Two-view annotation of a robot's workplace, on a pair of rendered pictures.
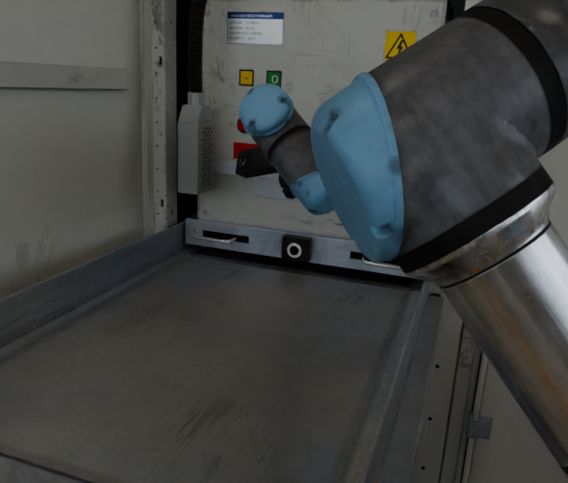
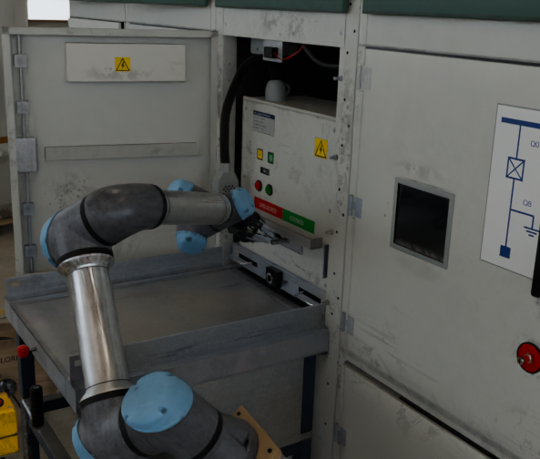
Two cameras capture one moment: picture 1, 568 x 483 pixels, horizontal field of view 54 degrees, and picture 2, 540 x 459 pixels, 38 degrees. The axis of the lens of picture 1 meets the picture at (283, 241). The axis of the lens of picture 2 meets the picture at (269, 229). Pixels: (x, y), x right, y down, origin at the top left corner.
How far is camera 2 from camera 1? 154 cm
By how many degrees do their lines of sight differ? 38
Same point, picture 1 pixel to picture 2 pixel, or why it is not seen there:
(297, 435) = not seen: hidden behind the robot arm
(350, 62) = (300, 154)
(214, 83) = (247, 155)
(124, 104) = (198, 163)
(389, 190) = (45, 247)
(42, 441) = (40, 326)
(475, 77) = (68, 218)
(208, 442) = not seen: hidden behind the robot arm
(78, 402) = (67, 319)
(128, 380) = not seen: hidden behind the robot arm
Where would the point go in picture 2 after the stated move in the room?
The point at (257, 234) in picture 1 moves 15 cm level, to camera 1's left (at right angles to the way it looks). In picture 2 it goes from (260, 262) to (224, 251)
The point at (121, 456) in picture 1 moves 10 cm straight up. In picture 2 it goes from (55, 338) to (54, 300)
